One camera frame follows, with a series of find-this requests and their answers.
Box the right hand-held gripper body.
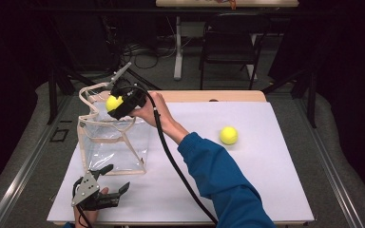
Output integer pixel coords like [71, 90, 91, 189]
[106, 61, 148, 112]

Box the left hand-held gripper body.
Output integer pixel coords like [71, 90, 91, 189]
[71, 170, 122, 212]

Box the yellow tennis ball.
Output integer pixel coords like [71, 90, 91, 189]
[105, 94, 125, 113]
[219, 125, 240, 146]

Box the clear plastic bag beige trim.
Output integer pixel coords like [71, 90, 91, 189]
[76, 81, 152, 176]

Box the person's right hand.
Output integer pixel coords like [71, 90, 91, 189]
[128, 91, 176, 130]

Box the person's left hand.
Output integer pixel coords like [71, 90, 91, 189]
[72, 186, 110, 228]

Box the wooden desk with white legs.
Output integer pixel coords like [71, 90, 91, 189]
[155, 0, 299, 82]

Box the black metal stand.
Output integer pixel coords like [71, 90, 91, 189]
[46, 61, 77, 125]
[260, 67, 318, 129]

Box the black folding chair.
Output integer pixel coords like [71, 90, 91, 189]
[199, 12, 272, 91]

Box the white table mat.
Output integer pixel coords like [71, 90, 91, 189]
[47, 101, 316, 223]

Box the left hand-held gripper cable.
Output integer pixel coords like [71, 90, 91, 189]
[71, 176, 95, 228]

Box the hand-held gripper cable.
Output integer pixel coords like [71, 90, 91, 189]
[125, 85, 220, 226]
[71, 176, 95, 228]

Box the bundle of floor cables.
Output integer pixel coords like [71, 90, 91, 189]
[120, 36, 179, 71]

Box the right hand-held gripper cable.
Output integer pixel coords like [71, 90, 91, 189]
[125, 85, 220, 226]

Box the metal floor rail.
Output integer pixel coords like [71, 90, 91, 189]
[0, 94, 74, 228]
[293, 98, 365, 228]

